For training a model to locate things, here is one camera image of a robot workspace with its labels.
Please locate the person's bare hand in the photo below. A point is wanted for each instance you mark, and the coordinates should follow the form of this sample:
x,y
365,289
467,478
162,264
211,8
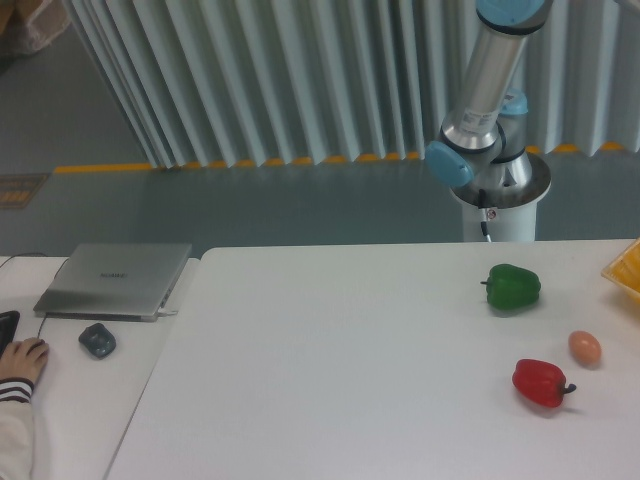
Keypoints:
x,y
15,364

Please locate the dark grey earbuds case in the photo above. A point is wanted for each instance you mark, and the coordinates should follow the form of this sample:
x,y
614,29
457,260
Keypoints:
x,y
98,341

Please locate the grey folding partition screen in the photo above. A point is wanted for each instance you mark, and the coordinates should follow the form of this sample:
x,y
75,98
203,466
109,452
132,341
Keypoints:
x,y
304,81

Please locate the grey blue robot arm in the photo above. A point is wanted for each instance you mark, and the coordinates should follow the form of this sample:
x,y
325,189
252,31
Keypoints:
x,y
470,137

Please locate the cardboard box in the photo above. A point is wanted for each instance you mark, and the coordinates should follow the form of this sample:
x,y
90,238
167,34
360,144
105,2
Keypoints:
x,y
27,27

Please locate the yellow plastic basket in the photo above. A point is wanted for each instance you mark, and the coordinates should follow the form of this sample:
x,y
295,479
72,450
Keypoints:
x,y
623,271

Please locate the white sleeved forearm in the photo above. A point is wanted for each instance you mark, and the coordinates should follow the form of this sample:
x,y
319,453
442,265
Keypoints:
x,y
17,429

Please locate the red bell pepper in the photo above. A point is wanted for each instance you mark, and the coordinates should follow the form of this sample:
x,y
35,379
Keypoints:
x,y
541,382

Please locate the silver closed laptop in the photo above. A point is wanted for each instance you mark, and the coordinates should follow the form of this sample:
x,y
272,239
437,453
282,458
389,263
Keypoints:
x,y
130,282

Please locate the black computer mouse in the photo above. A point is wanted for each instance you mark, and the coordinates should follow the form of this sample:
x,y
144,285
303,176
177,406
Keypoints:
x,y
38,354

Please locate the brown egg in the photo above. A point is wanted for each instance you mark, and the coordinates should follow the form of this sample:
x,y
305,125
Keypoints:
x,y
585,348

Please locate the green bell pepper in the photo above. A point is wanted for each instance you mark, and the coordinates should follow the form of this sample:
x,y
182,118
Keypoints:
x,y
509,287

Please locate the black keyboard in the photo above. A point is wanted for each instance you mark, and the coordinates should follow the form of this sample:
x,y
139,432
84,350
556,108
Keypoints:
x,y
9,321

